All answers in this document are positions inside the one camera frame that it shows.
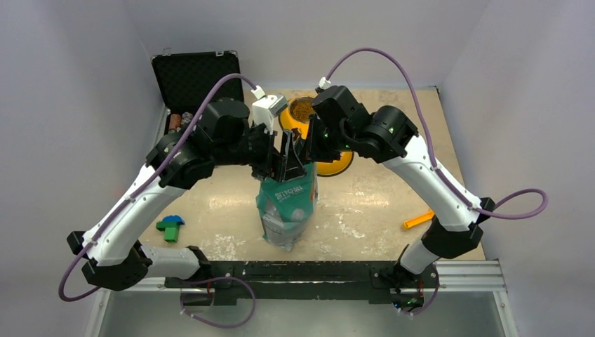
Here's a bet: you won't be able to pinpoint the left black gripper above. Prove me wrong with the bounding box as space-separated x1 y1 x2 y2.
213 119 307 182

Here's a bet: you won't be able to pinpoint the green dog food bag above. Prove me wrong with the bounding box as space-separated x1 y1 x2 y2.
255 164 318 251

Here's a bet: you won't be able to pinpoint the yellow plastic scoop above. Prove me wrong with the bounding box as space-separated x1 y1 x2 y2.
402 210 434 230

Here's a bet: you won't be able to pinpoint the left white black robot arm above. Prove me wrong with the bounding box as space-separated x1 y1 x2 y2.
67 95 296 291

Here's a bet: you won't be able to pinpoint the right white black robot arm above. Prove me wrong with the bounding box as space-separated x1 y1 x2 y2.
307 86 495 286

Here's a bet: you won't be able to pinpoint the yellow double pet bowl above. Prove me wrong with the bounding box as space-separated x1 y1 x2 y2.
278 95 354 177

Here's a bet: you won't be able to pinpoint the green blue toy blocks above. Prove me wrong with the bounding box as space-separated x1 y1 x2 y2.
156 215 185 243

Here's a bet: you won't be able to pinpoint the black poker chip case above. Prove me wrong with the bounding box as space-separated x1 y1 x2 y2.
151 51 241 134

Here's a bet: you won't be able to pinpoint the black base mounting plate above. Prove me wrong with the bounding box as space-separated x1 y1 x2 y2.
165 260 438 308

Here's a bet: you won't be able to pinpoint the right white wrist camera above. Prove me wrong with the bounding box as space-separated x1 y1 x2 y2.
315 77 332 93

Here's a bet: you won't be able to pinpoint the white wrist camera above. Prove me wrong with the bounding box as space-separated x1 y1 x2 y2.
315 77 332 93
251 86 288 135

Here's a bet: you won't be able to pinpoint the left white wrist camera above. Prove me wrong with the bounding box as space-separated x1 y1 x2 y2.
251 86 288 135

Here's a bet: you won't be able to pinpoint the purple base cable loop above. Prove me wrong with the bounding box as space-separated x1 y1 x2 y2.
179 271 258 329

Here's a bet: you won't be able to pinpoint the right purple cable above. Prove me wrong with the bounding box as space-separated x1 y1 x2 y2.
323 47 549 220

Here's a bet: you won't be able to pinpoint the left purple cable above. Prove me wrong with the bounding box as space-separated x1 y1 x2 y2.
58 73 261 303

